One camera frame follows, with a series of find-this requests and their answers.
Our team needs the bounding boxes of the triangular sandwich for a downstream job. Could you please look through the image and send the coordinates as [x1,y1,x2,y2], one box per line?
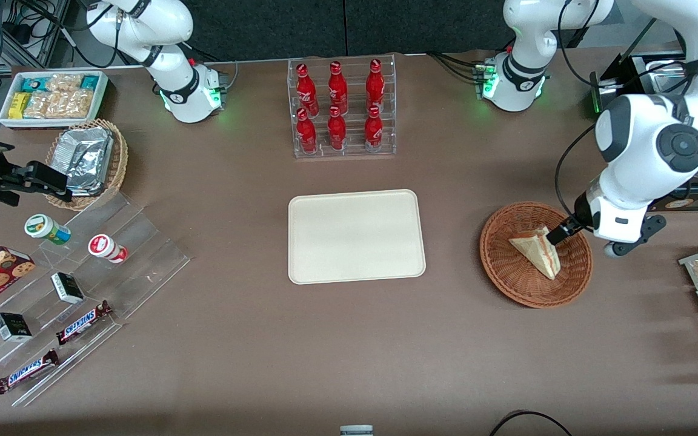
[508,226,562,280]

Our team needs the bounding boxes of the brown round wicker basket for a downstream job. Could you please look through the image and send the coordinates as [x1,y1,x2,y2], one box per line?
[479,202,594,309]

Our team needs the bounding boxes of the light tan wicker basket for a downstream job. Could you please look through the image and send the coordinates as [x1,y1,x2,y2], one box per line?
[45,119,129,211]

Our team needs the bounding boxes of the cream plastic tray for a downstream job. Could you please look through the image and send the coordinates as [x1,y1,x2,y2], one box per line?
[288,189,427,285]

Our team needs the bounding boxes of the silver foil packet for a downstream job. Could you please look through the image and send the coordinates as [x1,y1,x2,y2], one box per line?
[53,127,113,182]
[65,173,108,196]

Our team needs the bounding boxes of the green lid white cup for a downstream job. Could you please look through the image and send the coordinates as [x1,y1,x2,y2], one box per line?
[24,214,72,245]

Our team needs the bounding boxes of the white rectangular snack bin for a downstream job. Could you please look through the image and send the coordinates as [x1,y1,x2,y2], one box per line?
[0,70,109,130]

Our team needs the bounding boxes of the clear nut snack bag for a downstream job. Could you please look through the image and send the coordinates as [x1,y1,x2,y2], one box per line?
[46,74,83,93]
[23,91,53,119]
[47,90,94,119]

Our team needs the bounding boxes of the yellow snack packet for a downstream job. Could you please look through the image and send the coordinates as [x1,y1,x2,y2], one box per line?
[8,92,32,120]

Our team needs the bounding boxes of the red lid white cup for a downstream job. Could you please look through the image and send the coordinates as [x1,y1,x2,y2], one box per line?
[87,234,128,264]

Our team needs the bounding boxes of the small black white box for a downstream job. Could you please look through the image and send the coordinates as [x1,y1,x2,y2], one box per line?
[0,312,33,343]
[51,272,85,305]

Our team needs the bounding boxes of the clear acrylic stepped display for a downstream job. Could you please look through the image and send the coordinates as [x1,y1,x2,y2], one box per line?
[0,191,191,408]

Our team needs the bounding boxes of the black food warmer cabinet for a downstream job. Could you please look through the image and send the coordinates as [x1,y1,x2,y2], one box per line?
[588,51,698,213]

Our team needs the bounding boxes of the Snickers chocolate bar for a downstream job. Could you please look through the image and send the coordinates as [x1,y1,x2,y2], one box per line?
[0,349,60,395]
[55,300,113,346]

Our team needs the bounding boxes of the red cola bottle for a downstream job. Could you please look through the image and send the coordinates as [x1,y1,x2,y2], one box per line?
[328,105,347,151]
[365,58,385,113]
[296,63,318,116]
[328,61,348,114]
[296,108,317,154]
[364,105,384,152]

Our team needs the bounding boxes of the clear acrylic bottle rack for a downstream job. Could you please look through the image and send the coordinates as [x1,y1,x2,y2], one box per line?
[287,53,397,159]

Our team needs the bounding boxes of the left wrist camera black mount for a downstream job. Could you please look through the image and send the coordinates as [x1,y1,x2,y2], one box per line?
[603,213,668,259]

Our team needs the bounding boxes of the black left arm hose cable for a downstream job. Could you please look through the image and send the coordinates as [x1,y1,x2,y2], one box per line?
[554,0,698,228]

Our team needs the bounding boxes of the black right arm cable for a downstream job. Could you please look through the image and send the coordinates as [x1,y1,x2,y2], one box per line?
[19,0,122,68]

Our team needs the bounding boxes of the aluminium frame shelf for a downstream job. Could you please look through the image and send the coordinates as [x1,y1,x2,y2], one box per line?
[1,0,74,70]

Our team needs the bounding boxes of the black floor cable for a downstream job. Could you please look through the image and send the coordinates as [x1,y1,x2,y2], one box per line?
[488,411,574,436]

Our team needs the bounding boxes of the black left arm base cables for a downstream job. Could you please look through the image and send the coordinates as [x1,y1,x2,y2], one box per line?
[427,51,489,82]

